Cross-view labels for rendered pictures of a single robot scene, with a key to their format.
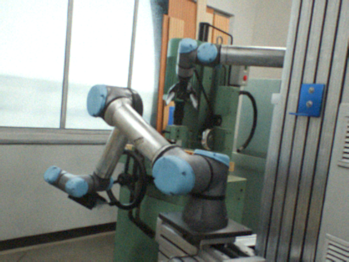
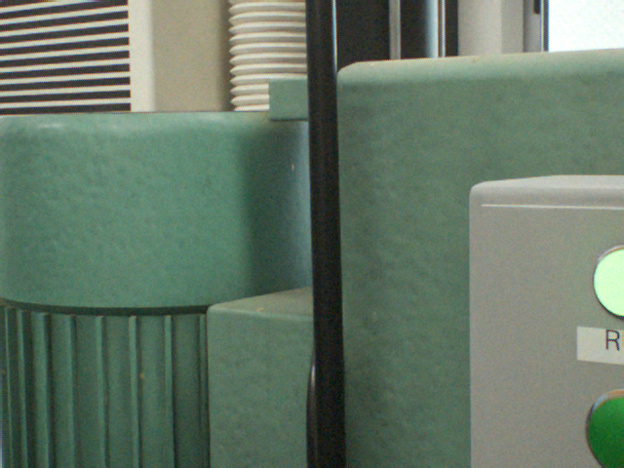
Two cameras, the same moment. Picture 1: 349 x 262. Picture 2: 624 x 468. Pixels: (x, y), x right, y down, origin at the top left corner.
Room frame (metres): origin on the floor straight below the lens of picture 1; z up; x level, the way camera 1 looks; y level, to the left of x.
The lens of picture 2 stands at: (2.12, -0.70, 1.50)
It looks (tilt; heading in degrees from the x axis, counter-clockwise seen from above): 5 degrees down; 84
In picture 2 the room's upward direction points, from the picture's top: 1 degrees counter-clockwise
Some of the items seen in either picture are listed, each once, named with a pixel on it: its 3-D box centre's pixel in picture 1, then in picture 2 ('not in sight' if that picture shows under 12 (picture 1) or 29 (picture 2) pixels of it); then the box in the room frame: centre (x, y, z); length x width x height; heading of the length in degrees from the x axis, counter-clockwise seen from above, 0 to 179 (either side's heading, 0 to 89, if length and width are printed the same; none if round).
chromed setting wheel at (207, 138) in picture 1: (209, 138); not in sight; (2.12, -0.24, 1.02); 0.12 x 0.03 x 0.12; 139
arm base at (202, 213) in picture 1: (205, 206); not in sight; (1.28, -0.16, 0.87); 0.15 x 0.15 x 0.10
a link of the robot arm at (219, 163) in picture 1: (209, 171); not in sight; (1.27, -0.15, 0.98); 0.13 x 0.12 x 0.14; 137
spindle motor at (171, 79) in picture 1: (182, 72); (170, 407); (2.11, -0.06, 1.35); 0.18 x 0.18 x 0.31
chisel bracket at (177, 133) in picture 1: (179, 134); not in sight; (2.12, -0.07, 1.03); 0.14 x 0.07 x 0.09; 139
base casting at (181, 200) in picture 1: (185, 182); not in sight; (2.20, -0.14, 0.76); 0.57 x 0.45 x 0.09; 139
